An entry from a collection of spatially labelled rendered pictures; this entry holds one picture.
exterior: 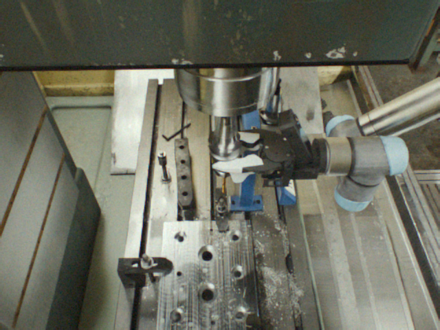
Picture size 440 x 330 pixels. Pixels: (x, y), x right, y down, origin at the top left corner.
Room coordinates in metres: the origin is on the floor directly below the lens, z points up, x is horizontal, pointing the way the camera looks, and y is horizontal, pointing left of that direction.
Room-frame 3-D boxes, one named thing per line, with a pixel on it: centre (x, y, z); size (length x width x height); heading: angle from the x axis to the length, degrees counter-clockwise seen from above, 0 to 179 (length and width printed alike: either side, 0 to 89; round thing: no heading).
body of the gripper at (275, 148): (0.48, -0.14, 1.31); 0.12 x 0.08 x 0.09; 91
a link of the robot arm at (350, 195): (0.51, -0.30, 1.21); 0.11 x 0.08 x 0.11; 0
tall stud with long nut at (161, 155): (0.74, 0.17, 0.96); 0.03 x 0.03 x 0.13
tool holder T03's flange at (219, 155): (0.48, -0.01, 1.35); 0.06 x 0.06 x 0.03
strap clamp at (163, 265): (0.41, 0.18, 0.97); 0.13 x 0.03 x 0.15; 92
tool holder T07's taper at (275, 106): (0.70, -0.13, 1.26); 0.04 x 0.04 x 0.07
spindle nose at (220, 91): (0.48, -0.01, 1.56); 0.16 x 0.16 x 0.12
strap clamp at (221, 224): (0.57, -0.01, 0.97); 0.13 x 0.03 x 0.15; 2
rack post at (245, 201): (0.64, -0.08, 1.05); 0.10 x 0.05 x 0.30; 92
